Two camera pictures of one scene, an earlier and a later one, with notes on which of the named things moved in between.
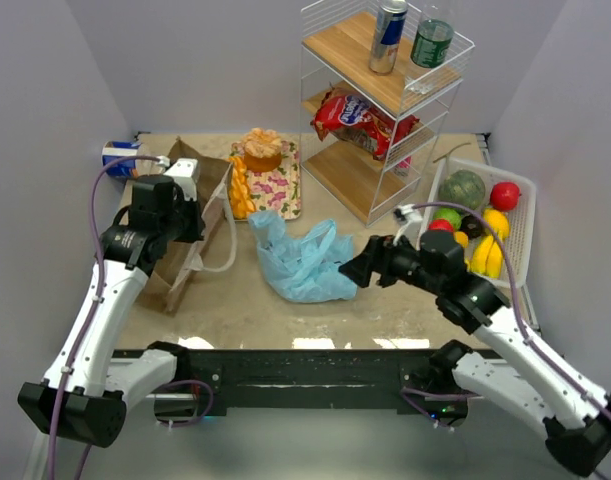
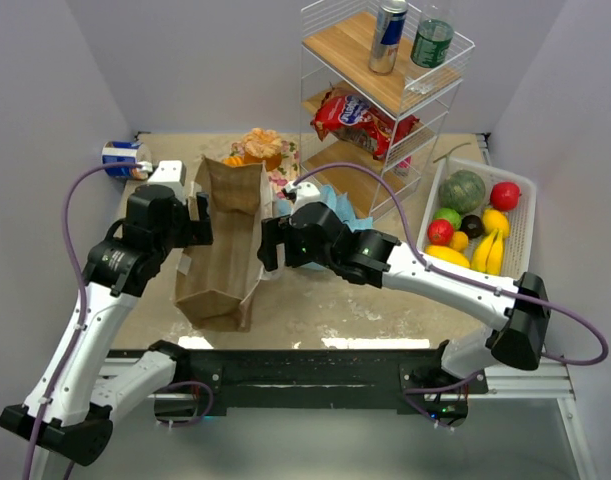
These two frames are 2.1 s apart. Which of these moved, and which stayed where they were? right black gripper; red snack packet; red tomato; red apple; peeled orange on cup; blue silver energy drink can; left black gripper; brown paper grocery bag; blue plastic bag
Moved: right black gripper; brown paper grocery bag; blue plastic bag
Stayed: blue silver energy drink can; red tomato; peeled orange on cup; left black gripper; red apple; red snack packet
